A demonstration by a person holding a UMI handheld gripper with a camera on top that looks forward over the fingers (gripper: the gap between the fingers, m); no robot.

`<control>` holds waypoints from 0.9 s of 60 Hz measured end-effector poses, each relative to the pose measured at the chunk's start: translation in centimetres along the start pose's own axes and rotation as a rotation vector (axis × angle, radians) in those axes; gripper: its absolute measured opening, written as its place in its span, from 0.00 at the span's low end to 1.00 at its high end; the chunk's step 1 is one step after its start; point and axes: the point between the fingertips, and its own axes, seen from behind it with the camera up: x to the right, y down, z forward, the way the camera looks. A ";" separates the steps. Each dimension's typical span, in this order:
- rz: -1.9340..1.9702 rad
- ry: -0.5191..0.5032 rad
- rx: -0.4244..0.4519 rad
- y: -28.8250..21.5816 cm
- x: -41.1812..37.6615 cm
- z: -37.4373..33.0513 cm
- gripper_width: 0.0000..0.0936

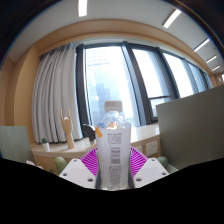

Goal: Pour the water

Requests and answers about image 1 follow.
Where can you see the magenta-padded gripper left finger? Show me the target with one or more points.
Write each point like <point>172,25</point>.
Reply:
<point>76,171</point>

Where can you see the grey pleated curtain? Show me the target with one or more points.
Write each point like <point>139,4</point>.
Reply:
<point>55,96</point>

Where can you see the small round green cactus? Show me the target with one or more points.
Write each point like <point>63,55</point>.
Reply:
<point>163,161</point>

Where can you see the ceiling lights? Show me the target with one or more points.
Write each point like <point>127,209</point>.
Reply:
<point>82,7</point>

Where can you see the grey-green desk partition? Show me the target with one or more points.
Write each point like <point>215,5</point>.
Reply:
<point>193,133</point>
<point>15,143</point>

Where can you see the clear plastic water bottle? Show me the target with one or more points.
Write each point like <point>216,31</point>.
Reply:
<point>113,150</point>

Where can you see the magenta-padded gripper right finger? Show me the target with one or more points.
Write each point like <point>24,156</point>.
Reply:
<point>150,170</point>

